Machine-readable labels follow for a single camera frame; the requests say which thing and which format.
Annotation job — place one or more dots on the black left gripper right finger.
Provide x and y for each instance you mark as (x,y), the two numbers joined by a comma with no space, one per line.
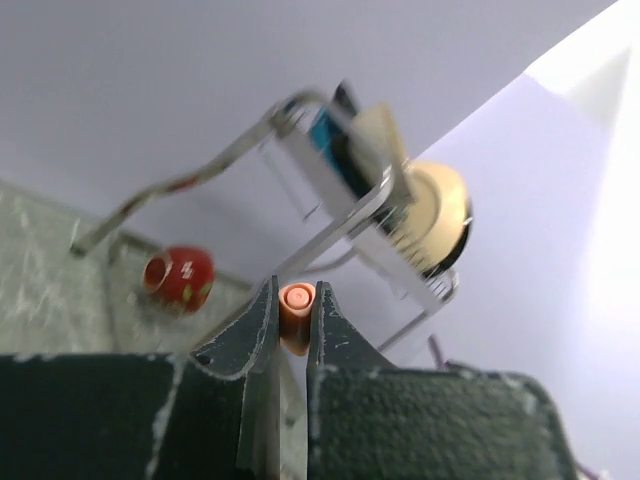
(352,402)

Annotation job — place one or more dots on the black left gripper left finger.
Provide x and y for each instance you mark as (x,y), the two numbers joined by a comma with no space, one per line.
(244,360)

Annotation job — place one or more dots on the salmon pen cap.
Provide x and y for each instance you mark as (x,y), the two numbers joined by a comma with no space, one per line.
(295,307)

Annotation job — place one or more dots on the small red cup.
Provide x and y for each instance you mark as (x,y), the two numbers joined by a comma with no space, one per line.
(179,278)

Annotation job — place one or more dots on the cream plate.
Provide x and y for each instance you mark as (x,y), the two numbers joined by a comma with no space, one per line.
(435,220)

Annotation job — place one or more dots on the beige ceramic bowl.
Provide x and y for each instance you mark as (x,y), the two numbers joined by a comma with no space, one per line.
(378,126)

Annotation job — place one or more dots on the blue star-shaped bowl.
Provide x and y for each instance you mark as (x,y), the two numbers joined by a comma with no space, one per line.
(329,138)

